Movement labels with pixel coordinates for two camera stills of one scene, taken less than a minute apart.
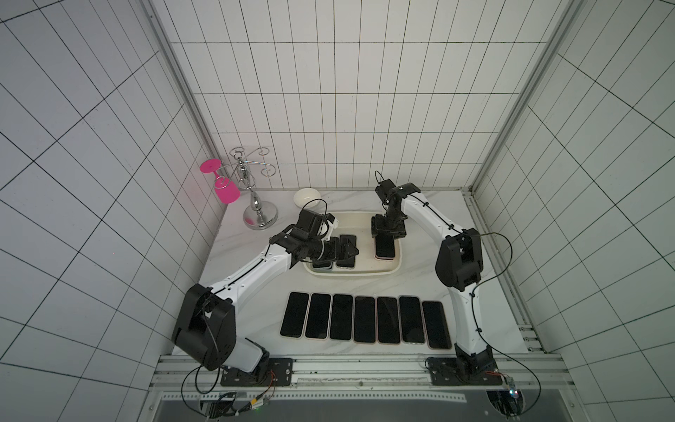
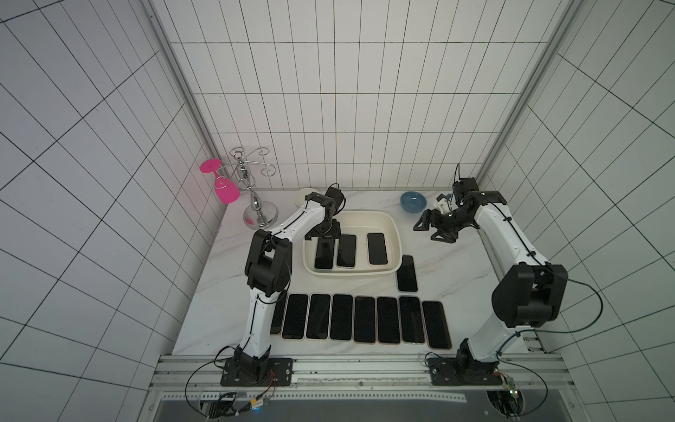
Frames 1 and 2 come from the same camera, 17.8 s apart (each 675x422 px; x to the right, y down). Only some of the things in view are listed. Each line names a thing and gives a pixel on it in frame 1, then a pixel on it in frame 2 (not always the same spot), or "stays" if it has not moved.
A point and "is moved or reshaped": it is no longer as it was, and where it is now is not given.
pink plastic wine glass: x=225 y=191 stays
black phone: x=318 y=316 stays
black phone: x=341 y=316 stays
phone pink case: x=344 y=259 → x=279 y=313
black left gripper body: x=321 y=249 → x=327 y=229
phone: x=384 y=248 is moved or reshaped
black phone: x=436 y=325 stays
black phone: x=388 y=320 stays
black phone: x=294 y=316 stays
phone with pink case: x=365 y=319 stays
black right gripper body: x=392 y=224 → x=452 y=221
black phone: x=410 y=316 stays
